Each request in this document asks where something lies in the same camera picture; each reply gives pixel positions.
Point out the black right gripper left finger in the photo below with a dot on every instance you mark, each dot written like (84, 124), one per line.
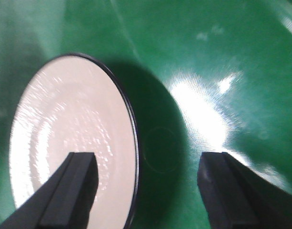
(64, 201)

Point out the cream black-rimmed plate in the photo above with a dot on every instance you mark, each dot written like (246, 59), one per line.
(74, 103)

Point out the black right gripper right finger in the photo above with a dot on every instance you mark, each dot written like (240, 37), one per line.
(235, 197)

